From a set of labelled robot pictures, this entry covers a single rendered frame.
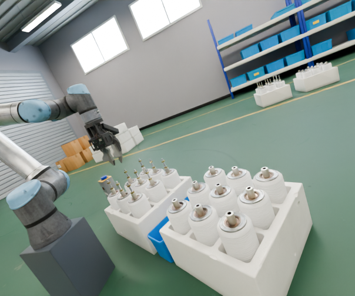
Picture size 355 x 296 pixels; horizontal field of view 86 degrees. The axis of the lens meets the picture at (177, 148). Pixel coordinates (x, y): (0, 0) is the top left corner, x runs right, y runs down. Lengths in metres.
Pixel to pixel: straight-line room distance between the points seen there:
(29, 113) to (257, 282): 0.80
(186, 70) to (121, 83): 2.23
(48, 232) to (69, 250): 0.10
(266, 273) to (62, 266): 0.69
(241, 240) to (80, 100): 0.74
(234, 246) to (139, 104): 6.35
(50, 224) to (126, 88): 6.19
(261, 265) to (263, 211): 0.14
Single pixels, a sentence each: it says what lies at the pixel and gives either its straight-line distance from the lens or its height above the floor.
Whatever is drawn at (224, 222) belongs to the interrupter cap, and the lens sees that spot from 0.58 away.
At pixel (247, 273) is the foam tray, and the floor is 0.18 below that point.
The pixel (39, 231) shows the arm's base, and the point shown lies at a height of 0.36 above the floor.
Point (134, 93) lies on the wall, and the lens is 6.75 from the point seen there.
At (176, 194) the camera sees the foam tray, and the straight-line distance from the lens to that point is 1.02.
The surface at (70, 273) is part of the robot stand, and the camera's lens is 0.94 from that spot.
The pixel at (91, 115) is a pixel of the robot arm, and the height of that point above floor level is 0.68.
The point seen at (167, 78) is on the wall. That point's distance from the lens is 6.28.
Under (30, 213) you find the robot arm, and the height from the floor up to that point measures 0.43.
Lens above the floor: 0.62
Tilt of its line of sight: 14 degrees down
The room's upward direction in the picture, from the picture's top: 23 degrees counter-clockwise
